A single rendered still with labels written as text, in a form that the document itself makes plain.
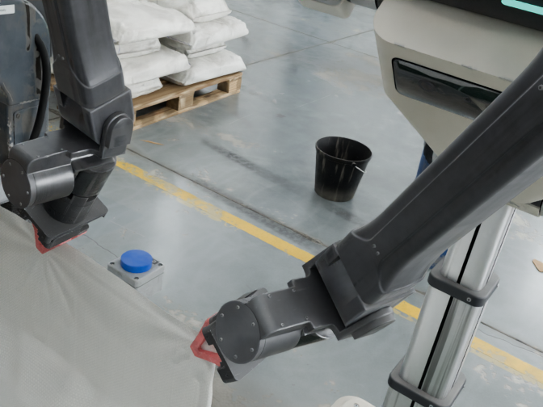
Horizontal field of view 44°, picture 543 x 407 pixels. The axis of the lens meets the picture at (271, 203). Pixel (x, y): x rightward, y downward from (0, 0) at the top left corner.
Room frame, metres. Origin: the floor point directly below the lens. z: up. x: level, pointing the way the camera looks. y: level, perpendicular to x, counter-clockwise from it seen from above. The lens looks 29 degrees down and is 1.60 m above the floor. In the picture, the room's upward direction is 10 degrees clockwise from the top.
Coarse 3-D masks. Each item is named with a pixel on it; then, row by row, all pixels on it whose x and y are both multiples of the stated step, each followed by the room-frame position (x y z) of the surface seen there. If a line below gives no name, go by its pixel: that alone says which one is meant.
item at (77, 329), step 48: (0, 240) 0.79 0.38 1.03; (0, 288) 0.79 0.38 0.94; (48, 288) 0.74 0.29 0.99; (96, 288) 0.69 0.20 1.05; (0, 336) 0.77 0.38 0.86; (48, 336) 0.74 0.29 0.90; (96, 336) 0.68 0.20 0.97; (144, 336) 0.64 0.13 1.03; (192, 336) 0.60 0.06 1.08; (0, 384) 0.73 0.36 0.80; (48, 384) 0.70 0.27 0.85; (96, 384) 0.68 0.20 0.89; (144, 384) 0.63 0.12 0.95; (192, 384) 0.59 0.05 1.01
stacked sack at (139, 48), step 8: (152, 40) 3.73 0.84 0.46; (120, 48) 3.53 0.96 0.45; (128, 48) 3.57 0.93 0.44; (136, 48) 3.61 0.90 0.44; (144, 48) 3.66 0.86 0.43; (152, 48) 3.69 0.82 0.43; (160, 48) 3.74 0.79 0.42; (120, 56) 3.52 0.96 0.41; (128, 56) 3.57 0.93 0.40; (136, 56) 3.62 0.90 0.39
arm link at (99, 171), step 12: (84, 156) 0.69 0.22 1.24; (96, 156) 0.70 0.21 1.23; (84, 168) 0.67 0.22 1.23; (96, 168) 0.69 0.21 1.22; (108, 168) 0.70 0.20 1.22; (84, 180) 0.68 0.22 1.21; (96, 180) 0.69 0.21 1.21; (72, 192) 0.69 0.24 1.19; (84, 192) 0.69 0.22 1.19; (96, 192) 0.70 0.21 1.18
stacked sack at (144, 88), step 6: (156, 78) 3.78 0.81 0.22; (138, 84) 3.64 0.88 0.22; (144, 84) 3.67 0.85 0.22; (150, 84) 3.72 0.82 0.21; (156, 84) 3.76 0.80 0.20; (132, 90) 3.58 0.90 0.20; (138, 90) 3.62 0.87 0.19; (144, 90) 3.64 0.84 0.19; (150, 90) 3.68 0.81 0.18; (132, 96) 3.57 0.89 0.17
